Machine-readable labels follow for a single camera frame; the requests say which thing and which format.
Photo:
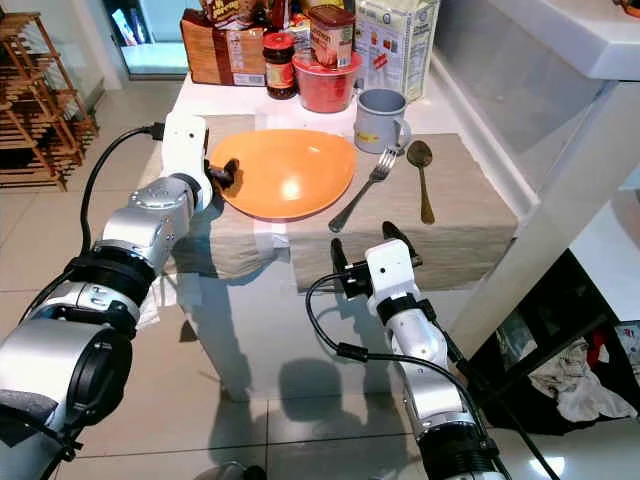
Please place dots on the wooden shelf rack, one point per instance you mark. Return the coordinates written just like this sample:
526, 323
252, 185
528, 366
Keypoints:
40, 110

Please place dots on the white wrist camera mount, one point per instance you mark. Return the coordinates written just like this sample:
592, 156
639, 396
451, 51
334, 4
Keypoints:
186, 150
392, 268

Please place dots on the orange plastic plate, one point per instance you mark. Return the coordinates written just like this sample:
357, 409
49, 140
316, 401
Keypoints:
285, 172

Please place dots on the white counter ledge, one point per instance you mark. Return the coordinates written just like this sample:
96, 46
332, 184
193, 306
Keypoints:
570, 30

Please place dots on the grey robot foot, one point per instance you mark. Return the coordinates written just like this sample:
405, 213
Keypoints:
230, 471

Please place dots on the brown cardboard box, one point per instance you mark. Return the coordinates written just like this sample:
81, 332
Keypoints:
220, 55

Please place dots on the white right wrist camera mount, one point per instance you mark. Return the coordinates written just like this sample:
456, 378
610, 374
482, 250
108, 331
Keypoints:
392, 268

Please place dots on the silver metal fork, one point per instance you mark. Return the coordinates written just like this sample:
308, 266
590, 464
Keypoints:
360, 192

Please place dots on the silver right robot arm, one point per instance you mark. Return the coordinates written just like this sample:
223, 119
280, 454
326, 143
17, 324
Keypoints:
430, 380

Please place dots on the glass sliding door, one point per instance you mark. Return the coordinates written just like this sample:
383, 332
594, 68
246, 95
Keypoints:
160, 55

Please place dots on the white printed bag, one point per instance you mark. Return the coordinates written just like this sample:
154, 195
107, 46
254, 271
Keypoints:
400, 45

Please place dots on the black metal rack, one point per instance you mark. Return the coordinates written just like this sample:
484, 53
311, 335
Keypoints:
560, 295

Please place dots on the grey mug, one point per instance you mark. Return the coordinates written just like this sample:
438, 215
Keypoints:
378, 125

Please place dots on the red snack packet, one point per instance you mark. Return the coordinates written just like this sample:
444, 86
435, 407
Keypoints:
232, 8

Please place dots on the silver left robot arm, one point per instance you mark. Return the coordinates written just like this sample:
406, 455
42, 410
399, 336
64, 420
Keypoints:
60, 370

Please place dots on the bronze metal spoon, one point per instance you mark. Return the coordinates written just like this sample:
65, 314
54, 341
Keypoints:
419, 155

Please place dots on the crumpled white rag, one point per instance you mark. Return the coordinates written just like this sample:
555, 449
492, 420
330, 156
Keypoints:
565, 380

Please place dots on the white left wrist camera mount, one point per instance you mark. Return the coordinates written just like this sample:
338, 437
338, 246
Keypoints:
186, 150

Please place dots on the large beige placemat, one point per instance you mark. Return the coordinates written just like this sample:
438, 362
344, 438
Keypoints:
460, 220

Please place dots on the dark jar with red lid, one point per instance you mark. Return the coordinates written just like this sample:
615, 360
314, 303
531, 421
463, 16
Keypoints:
279, 68

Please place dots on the red plastic bowl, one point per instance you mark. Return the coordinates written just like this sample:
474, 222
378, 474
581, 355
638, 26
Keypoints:
325, 90

